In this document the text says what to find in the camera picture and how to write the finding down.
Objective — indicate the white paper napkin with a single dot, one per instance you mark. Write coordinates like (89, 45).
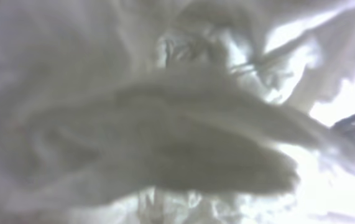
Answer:
(177, 112)

